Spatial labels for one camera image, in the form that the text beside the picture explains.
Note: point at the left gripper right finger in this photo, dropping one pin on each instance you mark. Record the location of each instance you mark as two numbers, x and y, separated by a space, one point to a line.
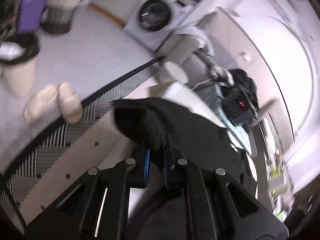
169 163

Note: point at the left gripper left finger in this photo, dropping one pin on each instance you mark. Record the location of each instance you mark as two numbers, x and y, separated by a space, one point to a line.
140 173

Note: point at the black knit sweater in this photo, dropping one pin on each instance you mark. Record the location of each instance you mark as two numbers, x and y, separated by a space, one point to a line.
152 122

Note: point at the black clothes pile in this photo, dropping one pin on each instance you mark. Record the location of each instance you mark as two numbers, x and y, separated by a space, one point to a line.
240 77

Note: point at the checkered teal tablecloth box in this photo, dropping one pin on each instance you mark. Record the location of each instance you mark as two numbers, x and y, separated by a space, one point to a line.
213 97

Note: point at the dark electric pressure cooker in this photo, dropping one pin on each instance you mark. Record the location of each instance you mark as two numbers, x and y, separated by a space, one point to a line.
238 108

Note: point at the white round bowl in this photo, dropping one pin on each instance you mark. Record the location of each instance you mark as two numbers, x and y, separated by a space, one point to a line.
171 72

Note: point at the beige slipper right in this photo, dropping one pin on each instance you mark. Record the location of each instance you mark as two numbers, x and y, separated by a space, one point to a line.
70 104

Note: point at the beige sofa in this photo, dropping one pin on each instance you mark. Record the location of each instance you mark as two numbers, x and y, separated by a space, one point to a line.
170 47

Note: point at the striped grey rug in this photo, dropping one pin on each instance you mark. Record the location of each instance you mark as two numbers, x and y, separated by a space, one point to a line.
40 154

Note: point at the white washing machine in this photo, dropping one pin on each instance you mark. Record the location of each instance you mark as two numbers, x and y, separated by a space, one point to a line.
154 20

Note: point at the striped waste basket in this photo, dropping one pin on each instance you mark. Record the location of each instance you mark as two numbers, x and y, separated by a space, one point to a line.
59 16

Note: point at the purple cloth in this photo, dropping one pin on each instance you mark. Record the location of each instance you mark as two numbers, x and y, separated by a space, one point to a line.
29 15

